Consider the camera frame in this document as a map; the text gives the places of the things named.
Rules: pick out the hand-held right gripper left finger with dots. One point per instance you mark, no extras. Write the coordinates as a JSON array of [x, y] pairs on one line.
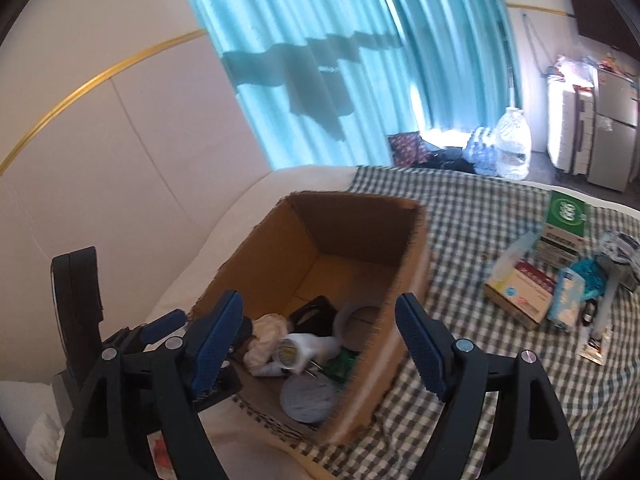
[[215, 345]]

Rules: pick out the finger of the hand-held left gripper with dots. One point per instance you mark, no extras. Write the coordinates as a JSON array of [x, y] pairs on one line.
[[222, 387], [162, 326]]

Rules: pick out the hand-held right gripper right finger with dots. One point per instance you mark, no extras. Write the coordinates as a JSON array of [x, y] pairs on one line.
[[420, 355]]

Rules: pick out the white tissue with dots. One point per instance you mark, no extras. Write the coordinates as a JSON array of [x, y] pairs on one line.
[[267, 342]]

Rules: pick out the green packet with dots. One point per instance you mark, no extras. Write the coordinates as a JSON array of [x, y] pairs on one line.
[[345, 367]]

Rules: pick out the white tape roll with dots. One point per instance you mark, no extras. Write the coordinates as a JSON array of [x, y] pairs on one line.
[[345, 325]]

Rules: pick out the clear plastic water bottle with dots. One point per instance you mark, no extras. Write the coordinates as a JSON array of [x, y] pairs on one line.
[[307, 397]]

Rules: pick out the white bulb lamp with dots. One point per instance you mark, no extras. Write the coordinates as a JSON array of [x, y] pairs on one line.
[[305, 350]]

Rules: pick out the black pouch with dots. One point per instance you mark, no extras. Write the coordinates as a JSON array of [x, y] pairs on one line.
[[312, 315]]

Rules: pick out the brown cardboard box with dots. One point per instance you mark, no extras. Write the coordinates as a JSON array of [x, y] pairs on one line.
[[360, 230]]

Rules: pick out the blue white tissue packet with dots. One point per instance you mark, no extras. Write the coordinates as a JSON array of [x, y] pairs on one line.
[[565, 300]]

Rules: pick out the teal medicine sachet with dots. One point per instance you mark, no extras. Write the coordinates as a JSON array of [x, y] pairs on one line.
[[590, 275]]

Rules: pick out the green white medicine box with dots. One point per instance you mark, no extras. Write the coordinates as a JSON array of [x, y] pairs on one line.
[[562, 215]]

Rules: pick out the flat white orange medicine box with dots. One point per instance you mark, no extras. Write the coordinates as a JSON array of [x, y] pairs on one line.
[[520, 295]]

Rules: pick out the pale flat box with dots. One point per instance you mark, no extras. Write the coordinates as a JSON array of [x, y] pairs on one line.
[[517, 250]]

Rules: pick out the grey white checkered cloth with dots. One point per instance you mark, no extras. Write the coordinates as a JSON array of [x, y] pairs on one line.
[[475, 210]]

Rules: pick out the white printed tube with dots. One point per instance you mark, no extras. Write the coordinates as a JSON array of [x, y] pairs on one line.
[[607, 305]]

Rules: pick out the dark clothes pile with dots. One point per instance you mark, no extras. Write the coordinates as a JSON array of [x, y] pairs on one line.
[[450, 160]]

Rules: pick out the red patterned bag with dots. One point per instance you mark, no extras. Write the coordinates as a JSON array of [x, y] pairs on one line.
[[407, 147]]

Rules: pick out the pack of water bottles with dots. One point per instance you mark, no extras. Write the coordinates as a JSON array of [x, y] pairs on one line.
[[480, 152]]

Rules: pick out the silver foil packet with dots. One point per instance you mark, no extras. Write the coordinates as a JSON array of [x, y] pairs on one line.
[[622, 255]]

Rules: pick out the large clear water jug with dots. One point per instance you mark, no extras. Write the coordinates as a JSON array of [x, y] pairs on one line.
[[512, 145]]

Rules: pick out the white suitcase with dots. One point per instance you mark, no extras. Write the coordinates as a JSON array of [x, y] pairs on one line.
[[560, 125]]

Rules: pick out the silver fridge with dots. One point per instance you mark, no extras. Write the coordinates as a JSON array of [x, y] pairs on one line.
[[612, 130]]

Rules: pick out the plastic bags on suitcase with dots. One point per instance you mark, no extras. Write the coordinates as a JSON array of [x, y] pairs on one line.
[[572, 70]]

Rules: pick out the light teal sheer curtain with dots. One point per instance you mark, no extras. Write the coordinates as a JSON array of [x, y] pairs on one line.
[[280, 20]]

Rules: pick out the black wall television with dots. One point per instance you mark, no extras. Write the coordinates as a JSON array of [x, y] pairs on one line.
[[605, 15]]

